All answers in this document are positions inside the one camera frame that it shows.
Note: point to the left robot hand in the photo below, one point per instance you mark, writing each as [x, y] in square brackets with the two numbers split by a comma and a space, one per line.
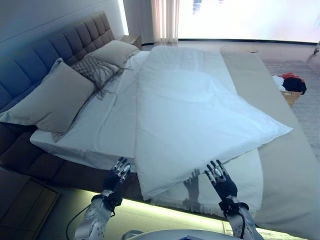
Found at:
[113, 178]

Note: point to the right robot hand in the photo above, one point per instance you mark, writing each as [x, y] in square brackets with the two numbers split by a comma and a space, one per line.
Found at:
[225, 186]

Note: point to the white duvet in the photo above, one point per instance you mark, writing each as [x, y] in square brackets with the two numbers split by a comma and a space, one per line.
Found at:
[187, 112]

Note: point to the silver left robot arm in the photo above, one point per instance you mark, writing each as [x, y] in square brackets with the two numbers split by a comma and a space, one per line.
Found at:
[93, 222]

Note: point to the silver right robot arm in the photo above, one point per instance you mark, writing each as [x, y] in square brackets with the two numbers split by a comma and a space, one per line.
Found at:
[243, 225]

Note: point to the beige bed runner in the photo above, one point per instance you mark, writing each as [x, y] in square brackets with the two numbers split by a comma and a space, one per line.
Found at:
[277, 175]

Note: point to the white bed sheet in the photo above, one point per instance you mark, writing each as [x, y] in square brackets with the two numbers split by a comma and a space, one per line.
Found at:
[100, 122]

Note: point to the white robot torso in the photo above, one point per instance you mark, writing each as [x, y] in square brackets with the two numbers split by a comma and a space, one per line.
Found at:
[160, 235]

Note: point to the large beige pillow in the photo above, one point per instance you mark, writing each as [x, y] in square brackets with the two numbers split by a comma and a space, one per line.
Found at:
[115, 51]
[55, 100]

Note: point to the grey floor rug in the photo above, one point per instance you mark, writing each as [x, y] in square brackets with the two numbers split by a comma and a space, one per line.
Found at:
[310, 112]

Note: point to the woven fringed cushion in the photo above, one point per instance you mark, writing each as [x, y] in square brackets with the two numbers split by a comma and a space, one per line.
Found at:
[93, 67]

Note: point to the white garment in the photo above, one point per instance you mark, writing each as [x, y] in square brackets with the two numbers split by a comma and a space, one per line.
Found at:
[278, 82]

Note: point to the black garment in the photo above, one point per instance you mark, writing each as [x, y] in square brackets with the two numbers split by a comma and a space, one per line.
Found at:
[296, 86]

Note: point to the orange garment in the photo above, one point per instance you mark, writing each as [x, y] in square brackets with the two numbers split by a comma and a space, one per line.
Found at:
[290, 75]

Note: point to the light wooden nightstand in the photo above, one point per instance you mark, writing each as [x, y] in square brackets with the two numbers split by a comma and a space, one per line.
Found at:
[131, 41]

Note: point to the round beige woven mat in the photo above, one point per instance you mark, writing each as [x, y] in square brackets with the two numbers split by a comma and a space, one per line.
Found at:
[240, 48]

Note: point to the brown tufted headboard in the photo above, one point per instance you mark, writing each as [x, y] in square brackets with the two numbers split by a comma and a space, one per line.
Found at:
[50, 47]

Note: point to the beige curtain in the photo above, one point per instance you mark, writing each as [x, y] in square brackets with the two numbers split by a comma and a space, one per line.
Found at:
[163, 20]

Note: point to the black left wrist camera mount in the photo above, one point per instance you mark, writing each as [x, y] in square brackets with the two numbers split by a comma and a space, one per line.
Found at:
[115, 200]

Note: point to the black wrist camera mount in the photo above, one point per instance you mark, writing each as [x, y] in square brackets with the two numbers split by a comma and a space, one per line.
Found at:
[115, 200]
[232, 206]

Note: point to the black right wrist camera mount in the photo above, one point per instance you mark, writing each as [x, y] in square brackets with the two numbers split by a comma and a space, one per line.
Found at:
[232, 206]

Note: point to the brown upholstered bed frame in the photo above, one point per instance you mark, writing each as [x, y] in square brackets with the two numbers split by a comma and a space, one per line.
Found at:
[25, 155]

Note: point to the lit wall light strip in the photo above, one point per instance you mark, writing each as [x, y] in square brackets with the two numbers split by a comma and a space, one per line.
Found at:
[122, 15]

